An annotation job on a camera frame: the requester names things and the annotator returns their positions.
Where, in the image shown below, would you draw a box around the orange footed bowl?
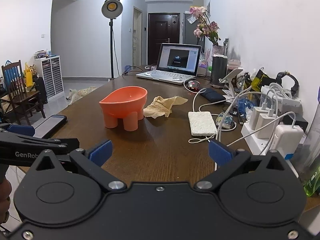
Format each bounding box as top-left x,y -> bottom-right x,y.
99,86 -> 148,132

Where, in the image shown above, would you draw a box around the beige cleaning cloth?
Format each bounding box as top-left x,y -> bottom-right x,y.
143,96 -> 188,119

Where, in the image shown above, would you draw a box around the person's left hand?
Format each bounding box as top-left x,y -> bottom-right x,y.
0,178 -> 12,224

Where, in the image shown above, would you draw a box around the black smartphone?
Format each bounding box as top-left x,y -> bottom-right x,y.
33,114 -> 67,139

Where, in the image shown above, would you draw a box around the wooden chair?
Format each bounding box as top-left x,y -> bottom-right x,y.
1,60 -> 46,125

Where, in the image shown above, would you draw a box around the white power strip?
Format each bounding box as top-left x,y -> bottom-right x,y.
240,121 -> 307,178

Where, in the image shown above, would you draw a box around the white charger plug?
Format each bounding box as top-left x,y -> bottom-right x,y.
249,107 -> 265,130
256,112 -> 280,139

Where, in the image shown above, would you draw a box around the white sponge block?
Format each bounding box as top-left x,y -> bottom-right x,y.
188,112 -> 217,137

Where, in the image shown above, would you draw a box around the yellow bag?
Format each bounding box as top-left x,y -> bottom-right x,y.
24,63 -> 37,87

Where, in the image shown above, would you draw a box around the blue plastic packet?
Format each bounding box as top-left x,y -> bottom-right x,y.
237,98 -> 255,113

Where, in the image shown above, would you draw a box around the white dog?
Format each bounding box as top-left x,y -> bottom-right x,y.
66,87 -> 96,105

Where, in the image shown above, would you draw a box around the large white power adapter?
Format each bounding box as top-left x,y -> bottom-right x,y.
270,125 -> 304,160

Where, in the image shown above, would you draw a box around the white phone stand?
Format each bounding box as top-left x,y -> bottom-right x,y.
218,68 -> 244,98

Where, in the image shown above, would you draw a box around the white drawer cabinet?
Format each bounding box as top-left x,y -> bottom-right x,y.
35,55 -> 65,100

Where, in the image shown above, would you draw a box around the dark blue pouch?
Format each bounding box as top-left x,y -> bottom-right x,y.
200,88 -> 226,103

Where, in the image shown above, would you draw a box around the computer mouse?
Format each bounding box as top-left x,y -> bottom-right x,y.
187,80 -> 200,92

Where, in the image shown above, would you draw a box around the black yellow package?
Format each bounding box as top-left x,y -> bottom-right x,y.
251,69 -> 275,92

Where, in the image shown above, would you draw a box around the green spray bottle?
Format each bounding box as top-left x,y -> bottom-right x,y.
304,166 -> 320,197

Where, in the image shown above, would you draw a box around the black cylindrical speaker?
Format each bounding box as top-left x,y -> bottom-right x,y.
210,54 -> 228,88

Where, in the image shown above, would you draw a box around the silver laptop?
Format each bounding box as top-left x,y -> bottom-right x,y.
136,43 -> 202,85

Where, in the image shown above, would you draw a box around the pink flowers in vase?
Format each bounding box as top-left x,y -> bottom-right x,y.
189,7 -> 225,55

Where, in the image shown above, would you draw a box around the dark entrance door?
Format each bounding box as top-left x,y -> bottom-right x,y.
147,13 -> 180,64

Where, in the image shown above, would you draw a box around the studio light on stand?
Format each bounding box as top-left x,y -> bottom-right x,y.
101,0 -> 123,80

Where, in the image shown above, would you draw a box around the white charging cable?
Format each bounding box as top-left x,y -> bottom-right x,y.
188,90 -> 297,170

